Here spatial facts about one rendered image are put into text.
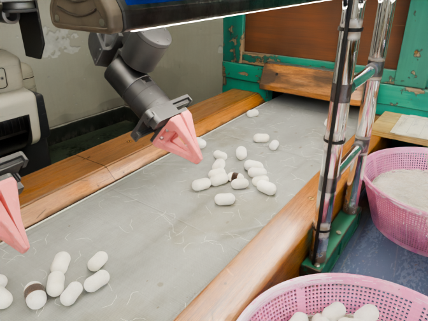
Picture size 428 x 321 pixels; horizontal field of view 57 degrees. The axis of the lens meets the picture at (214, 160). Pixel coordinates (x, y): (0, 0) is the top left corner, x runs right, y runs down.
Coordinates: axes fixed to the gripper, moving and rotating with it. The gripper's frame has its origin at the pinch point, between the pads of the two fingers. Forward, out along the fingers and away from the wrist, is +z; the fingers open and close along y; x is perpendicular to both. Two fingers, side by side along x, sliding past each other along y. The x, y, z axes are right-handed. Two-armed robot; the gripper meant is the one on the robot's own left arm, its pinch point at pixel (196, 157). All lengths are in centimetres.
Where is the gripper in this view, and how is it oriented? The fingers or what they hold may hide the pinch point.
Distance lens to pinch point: 61.1
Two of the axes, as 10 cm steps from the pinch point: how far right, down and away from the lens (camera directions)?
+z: 6.5, 7.5, -1.1
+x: -5.3, 5.5, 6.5
